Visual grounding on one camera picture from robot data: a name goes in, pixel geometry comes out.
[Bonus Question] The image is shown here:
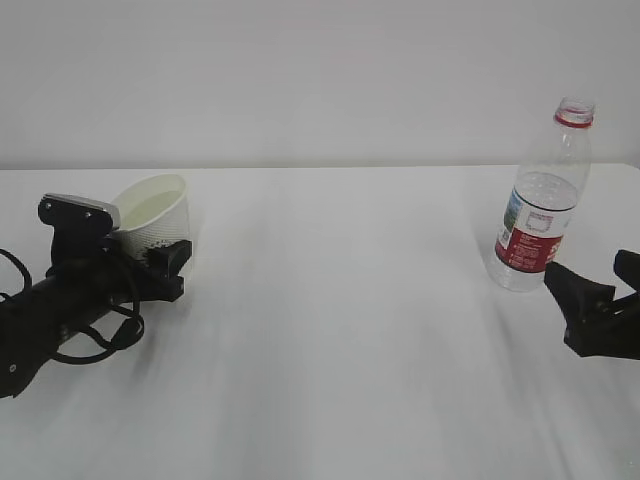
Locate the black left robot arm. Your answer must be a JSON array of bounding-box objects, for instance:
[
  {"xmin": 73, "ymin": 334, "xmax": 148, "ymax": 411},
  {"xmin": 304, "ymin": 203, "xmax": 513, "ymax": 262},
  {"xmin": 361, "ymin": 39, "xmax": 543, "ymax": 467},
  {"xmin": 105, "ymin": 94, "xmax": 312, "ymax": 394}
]
[{"xmin": 1, "ymin": 240, "xmax": 193, "ymax": 397}]

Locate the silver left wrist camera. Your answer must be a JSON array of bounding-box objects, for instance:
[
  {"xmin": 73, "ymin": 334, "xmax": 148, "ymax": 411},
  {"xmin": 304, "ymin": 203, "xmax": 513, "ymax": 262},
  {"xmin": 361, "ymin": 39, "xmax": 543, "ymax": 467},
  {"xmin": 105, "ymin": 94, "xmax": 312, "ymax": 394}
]
[{"xmin": 39, "ymin": 193, "xmax": 121, "ymax": 231}]

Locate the white paper cup green logo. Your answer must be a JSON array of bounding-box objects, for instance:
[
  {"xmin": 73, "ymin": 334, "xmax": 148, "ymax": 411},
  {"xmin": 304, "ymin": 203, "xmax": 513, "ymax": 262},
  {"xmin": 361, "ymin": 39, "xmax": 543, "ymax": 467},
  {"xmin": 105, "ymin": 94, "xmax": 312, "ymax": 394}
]
[{"xmin": 112, "ymin": 174, "xmax": 192, "ymax": 267}]

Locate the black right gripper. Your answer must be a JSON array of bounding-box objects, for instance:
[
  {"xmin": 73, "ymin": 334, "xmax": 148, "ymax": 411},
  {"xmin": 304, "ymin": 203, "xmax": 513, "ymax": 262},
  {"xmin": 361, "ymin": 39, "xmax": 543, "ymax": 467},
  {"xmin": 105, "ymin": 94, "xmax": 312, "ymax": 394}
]
[{"xmin": 544, "ymin": 249, "xmax": 640, "ymax": 360}]

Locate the black left camera cable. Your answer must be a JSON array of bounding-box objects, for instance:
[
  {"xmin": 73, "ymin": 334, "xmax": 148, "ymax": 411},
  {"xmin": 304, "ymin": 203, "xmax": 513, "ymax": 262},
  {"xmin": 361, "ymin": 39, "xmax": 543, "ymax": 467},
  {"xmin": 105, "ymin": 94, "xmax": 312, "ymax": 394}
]
[{"xmin": 0, "ymin": 247, "xmax": 146, "ymax": 365}]

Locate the clear plastic water bottle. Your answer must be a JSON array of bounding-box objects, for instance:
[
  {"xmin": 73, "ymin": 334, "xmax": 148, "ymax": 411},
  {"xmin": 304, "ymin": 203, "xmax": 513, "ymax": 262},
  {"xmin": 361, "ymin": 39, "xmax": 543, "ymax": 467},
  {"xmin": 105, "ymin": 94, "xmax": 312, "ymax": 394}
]
[{"xmin": 486, "ymin": 97, "xmax": 595, "ymax": 292}]

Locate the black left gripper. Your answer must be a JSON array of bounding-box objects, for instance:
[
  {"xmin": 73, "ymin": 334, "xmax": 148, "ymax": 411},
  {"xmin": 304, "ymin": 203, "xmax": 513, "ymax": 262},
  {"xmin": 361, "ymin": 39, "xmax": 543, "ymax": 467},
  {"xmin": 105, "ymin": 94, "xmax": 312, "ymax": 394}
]
[{"xmin": 99, "ymin": 238, "xmax": 193, "ymax": 306}]

